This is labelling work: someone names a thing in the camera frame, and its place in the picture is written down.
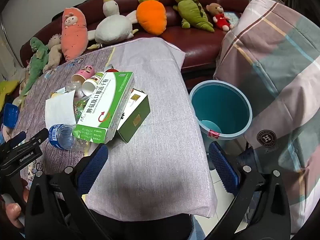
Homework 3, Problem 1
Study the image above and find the teddy bear in red dress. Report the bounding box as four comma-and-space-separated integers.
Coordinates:
205, 3, 234, 32

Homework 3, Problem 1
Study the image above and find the bright green dinosaur plush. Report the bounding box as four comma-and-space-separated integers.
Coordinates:
19, 37, 49, 98

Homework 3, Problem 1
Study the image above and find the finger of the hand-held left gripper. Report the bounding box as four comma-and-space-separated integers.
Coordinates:
22, 128, 49, 152
0, 131, 27, 160

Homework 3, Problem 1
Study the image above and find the dark red leather sofa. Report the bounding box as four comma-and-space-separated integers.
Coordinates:
19, 0, 250, 88

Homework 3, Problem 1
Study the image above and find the pink carrot plush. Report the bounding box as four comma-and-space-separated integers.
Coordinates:
61, 7, 88, 62

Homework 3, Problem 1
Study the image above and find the plaid blanket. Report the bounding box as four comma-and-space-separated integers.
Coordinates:
213, 0, 320, 230

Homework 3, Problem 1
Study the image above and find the green white medicine box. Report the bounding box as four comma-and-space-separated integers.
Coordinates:
72, 71, 135, 145

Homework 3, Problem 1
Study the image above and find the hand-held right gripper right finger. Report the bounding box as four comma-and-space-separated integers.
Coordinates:
202, 142, 292, 240

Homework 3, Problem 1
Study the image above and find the yellow plush toy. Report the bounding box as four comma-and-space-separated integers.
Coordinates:
0, 80, 19, 105

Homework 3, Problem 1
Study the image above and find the plastic bottle with blue label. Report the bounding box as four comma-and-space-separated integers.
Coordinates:
48, 123, 88, 152

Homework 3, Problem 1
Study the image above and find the person's left hand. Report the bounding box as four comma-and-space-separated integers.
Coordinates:
0, 200, 25, 231

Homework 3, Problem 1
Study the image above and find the orange carrot bunny plush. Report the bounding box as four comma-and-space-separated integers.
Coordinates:
136, 0, 167, 36

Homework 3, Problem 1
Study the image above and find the blue white booklet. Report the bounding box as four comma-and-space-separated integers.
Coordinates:
223, 11, 242, 27

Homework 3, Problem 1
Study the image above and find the beige doll plush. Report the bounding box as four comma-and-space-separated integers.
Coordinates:
42, 34, 62, 73

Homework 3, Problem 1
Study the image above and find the green snack packet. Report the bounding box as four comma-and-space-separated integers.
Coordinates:
74, 99, 88, 118

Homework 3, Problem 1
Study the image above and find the olive green dinosaur plush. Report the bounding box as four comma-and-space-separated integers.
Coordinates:
172, 0, 215, 33

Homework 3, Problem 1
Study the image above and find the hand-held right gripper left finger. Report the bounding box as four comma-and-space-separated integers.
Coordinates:
24, 144, 110, 240

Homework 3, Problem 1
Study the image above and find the white paper sheet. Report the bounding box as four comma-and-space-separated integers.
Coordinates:
45, 91, 77, 130

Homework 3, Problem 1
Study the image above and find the white green paper cup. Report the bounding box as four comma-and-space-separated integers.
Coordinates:
82, 72, 105, 97

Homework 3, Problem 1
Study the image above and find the white goose plush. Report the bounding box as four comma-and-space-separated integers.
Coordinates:
87, 0, 139, 50

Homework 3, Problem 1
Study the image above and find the pink paper cup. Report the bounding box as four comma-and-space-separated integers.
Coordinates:
71, 65, 96, 84

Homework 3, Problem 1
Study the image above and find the dark green box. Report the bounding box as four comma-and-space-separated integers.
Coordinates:
116, 88, 150, 144

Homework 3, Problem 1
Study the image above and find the teal plastic bin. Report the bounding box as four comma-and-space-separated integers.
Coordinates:
189, 80, 253, 141

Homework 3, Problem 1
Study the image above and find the pink grey table cloth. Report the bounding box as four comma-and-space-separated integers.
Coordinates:
12, 37, 218, 222

